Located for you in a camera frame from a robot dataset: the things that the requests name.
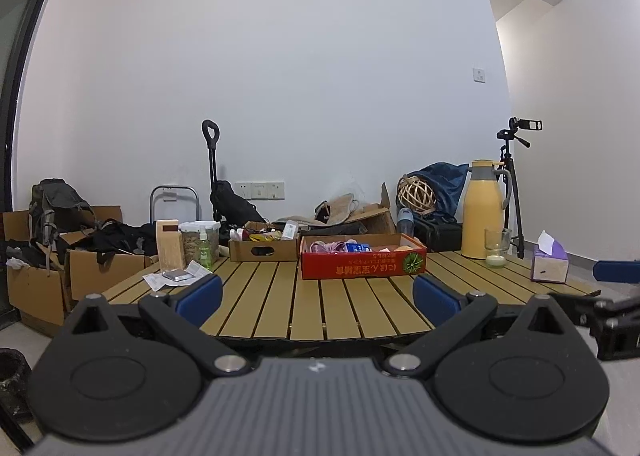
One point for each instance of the dark grey backpack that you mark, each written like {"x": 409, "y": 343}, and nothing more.
{"x": 55, "y": 201}

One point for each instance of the small brown cardboard box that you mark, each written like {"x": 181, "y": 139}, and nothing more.
{"x": 285, "y": 251}

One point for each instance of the glass cup with candle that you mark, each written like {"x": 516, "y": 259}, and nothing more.
{"x": 496, "y": 261}

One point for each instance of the white wall socket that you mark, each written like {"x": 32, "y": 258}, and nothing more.
{"x": 243, "y": 190}
{"x": 275, "y": 190}
{"x": 259, "y": 190}

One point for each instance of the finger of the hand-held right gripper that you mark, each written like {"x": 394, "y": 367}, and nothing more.
{"x": 617, "y": 271}
{"x": 580, "y": 300}

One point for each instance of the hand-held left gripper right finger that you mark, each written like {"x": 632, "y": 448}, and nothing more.
{"x": 435, "y": 301}

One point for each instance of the black clothing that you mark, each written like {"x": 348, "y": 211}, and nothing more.
{"x": 120, "y": 236}

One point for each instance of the black tripod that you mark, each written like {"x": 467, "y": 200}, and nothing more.
{"x": 510, "y": 175}

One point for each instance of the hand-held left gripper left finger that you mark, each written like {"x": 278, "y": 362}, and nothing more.
{"x": 200, "y": 293}

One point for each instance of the yellow thermos jug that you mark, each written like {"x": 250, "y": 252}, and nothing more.
{"x": 480, "y": 216}

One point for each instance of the wicker ball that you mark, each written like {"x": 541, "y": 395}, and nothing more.
{"x": 415, "y": 193}

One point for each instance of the clear jar white lid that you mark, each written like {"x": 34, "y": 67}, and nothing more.
{"x": 189, "y": 243}

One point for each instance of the black bag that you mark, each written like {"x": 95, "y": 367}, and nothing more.
{"x": 230, "y": 203}

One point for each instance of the pink striped cloth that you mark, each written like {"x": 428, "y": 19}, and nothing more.
{"x": 327, "y": 247}

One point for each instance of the blue blanket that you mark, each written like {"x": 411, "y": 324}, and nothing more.
{"x": 447, "y": 180}

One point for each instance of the silver pouch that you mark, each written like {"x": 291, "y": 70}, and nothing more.
{"x": 175, "y": 275}

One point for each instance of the open flap cardboard box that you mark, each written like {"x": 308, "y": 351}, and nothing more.
{"x": 375, "y": 221}

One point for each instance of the grey folding stool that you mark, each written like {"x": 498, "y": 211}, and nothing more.
{"x": 172, "y": 187}

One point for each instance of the black case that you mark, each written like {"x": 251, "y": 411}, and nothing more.
{"x": 437, "y": 238}

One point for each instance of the green spray bottle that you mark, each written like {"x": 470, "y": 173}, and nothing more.
{"x": 204, "y": 253}

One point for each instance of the large brown cardboard box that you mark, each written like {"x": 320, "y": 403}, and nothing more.
{"x": 35, "y": 296}

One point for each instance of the wooden box dark top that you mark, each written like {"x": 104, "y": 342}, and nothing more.
{"x": 170, "y": 251}

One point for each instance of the purple tissue box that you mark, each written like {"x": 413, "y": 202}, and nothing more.
{"x": 547, "y": 268}

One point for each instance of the blue lid bottle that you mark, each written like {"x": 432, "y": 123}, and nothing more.
{"x": 405, "y": 221}

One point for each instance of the red cardboard box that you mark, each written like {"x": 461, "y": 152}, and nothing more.
{"x": 350, "y": 268}

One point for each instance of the white red container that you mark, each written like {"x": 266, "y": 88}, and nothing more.
{"x": 237, "y": 235}

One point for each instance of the dark round bin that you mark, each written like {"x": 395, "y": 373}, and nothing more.
{"x": 12, "y": 381}

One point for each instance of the dark glass door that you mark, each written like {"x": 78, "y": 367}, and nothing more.
{"x": 15, "y": 10}

